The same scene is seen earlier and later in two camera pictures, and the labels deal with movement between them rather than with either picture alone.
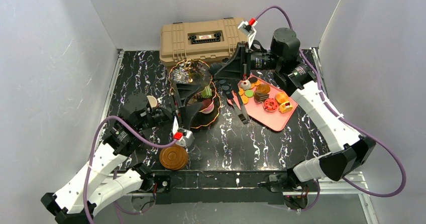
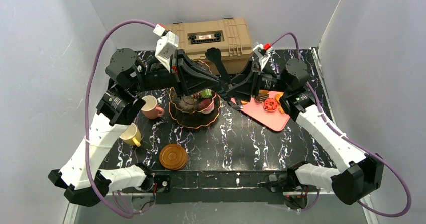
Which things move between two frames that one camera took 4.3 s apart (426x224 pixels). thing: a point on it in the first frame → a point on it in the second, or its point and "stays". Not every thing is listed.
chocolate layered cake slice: x=259 y=97 stays
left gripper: x=177 y=106 → x=180 y=74
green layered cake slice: x=207 y=92 stays
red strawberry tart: x=270 y=105 stays
